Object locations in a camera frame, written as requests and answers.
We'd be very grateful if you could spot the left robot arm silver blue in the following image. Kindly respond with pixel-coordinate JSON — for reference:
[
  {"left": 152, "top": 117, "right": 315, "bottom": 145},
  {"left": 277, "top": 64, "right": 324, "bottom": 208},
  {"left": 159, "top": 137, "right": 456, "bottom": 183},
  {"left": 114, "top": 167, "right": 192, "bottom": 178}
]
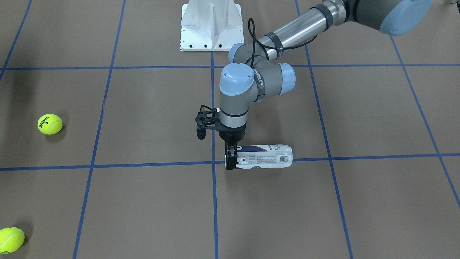
[{"left": 214, "top": 0, "right": 433, "bottom": 169}]

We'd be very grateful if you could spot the yellow tennis ball number three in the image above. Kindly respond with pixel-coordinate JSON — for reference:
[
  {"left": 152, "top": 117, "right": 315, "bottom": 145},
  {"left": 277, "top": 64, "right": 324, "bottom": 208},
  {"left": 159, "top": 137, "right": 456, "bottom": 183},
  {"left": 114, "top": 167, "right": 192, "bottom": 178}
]
[{"left": 37, "top": 114, "right": 64, "bottom": 135}]

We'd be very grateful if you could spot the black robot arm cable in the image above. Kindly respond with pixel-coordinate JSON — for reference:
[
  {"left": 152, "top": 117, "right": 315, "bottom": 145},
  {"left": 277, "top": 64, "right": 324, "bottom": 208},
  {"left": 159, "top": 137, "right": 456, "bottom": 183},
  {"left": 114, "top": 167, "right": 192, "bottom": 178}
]
[{"left": 245, "top": 18, "right": 318, "bottom": 67}]

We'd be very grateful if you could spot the tennis ball can clear tube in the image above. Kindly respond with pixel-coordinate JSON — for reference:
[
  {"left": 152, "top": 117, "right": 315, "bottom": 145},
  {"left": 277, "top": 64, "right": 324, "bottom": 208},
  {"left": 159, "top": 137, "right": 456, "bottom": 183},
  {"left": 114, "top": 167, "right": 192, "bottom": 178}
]
[{"left": 235, "top": 144, "right": 294, "bottom": 169}]

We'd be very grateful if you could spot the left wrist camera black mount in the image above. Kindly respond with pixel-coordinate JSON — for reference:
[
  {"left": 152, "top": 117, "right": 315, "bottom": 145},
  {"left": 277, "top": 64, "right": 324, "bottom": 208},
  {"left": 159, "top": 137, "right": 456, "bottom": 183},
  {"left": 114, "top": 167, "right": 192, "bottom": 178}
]
[{"left": 195, "top": 105, "right": 220, "bottom": 140}]

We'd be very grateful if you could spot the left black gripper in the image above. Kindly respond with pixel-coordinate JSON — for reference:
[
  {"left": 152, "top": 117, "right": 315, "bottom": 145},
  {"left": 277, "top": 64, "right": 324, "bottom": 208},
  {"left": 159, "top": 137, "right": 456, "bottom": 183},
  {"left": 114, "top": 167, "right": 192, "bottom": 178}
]
[{"left": 219, "top": 124, "right": 246, "bottom": 170}]

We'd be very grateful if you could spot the white pedestal column base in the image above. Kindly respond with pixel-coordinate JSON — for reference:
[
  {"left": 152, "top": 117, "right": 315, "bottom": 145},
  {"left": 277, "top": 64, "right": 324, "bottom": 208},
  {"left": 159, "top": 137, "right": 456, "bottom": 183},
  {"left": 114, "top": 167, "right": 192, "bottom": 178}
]
[{"left": 180, "top": 0, "right": 244, "bottom": 51}]

